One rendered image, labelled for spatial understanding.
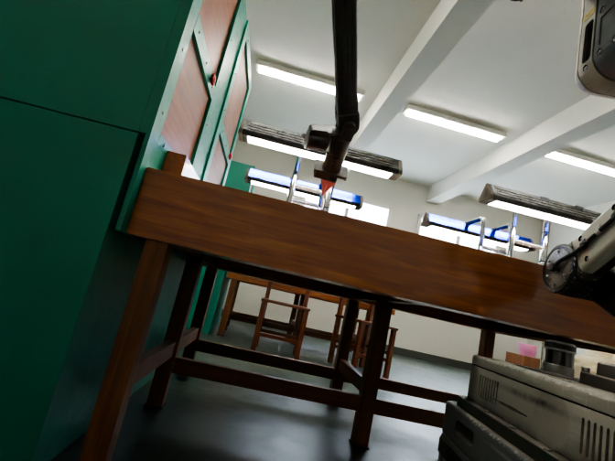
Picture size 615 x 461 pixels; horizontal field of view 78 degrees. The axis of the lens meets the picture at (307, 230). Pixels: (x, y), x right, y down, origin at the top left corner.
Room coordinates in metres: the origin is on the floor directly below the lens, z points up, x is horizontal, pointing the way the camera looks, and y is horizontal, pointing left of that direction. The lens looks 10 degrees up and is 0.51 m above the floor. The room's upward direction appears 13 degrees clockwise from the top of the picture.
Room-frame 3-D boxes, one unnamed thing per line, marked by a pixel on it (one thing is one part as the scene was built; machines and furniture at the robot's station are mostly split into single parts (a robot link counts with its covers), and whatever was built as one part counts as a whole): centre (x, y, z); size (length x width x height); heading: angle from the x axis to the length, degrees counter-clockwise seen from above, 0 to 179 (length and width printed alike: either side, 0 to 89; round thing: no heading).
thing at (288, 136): (1.35, 0.01, 1.08); 0.62 x 0.08 x 0.07; 95
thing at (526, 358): (6.15, -3.84, 0.32); 0.42 x 0.42 x 0.63; 7
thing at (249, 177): (1.91, 0.06, 1.08); 0.62 x 0.08 x 0.07; 95
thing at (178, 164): (1.26, 0.45, 0.83); 0.30 x 0.06 x 0.07; 5
